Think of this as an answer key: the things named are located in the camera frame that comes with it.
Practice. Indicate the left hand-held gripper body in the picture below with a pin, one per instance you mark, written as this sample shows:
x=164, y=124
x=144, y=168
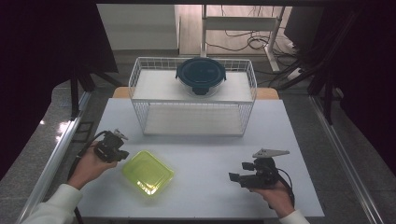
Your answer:
x=109, y=149

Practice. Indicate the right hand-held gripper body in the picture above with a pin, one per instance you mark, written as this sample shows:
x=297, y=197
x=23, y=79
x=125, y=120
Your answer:
x=264, y=175

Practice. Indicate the green rectangular plastic container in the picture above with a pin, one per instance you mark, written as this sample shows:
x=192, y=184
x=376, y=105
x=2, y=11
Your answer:
x=148, y=172

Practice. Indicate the round container with dark lid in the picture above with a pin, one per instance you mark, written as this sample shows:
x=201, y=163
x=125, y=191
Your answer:
x=200, y=74

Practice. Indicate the person's right hand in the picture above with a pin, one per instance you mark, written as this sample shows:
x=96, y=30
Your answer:
x=278, y=199

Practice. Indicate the person's left hand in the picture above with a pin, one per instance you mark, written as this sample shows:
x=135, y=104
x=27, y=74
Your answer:
x=87, y=169

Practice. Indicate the black tripod stand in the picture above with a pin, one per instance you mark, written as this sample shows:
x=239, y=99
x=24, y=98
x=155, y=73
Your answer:
x=74, y=93
x=327, y=93

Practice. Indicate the white power strip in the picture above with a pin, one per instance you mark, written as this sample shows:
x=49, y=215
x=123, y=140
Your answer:
x=294, y=74

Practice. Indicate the dark curtain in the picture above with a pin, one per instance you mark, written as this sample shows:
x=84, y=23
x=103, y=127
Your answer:
x=40, y=62
x=370, y=77

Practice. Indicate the white cabinet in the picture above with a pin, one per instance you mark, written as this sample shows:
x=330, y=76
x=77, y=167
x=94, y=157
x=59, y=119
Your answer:
x=137, y=28

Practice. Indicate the black monitor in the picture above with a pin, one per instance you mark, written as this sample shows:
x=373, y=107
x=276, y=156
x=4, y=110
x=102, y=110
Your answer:
x=303, y=26

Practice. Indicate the aluminium rail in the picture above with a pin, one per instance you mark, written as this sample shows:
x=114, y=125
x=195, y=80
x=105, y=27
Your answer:
x=51, y=165
x=348, y=168

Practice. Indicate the white desk frame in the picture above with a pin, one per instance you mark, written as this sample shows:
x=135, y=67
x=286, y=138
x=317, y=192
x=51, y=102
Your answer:
x=239, y=23

